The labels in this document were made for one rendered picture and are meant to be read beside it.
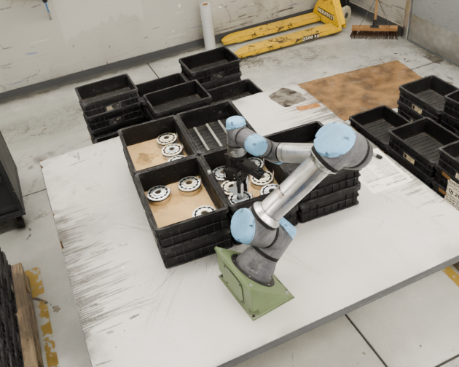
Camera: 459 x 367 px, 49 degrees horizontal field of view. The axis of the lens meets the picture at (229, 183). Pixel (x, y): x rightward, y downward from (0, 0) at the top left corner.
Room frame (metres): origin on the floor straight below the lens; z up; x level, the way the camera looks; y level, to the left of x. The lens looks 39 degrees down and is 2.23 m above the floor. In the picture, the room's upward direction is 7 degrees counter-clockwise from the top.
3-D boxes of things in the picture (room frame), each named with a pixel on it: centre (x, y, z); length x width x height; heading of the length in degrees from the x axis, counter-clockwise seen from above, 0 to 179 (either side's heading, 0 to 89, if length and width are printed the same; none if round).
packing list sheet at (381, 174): (1.89, -0.70, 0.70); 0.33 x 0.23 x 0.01; 20
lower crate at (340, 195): (1.80, -0.37, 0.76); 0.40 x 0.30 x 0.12; 16
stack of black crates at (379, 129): (2.75, -1.06, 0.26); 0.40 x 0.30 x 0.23; 20
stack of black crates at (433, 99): (2.89, -1.43, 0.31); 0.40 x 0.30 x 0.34; 20
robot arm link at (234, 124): (1.64, -0.05, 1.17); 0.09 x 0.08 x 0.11; 30
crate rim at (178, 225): (1.63, 0.21, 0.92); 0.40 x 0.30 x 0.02; 16
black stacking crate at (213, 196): (1.63, 0.21, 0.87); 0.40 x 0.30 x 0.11; 16
